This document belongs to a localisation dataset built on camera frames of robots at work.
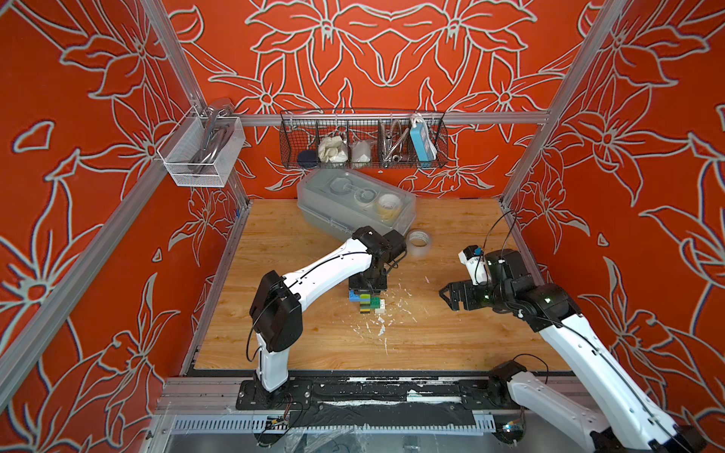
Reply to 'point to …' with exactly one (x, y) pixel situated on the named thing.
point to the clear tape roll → (418, 243)
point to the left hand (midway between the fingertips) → (373, 293)
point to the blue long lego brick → (356, 297)
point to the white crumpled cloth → (331, 149)
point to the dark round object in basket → (308, 159)
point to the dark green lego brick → (375, 302)
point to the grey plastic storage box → (343, 201)
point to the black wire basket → (343, 139)
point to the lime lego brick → (365, 299)
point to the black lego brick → (364, 307)
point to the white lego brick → (382, 309)
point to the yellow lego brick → (364, 310)
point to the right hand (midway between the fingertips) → (449, 289)
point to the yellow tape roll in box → (389, 207)
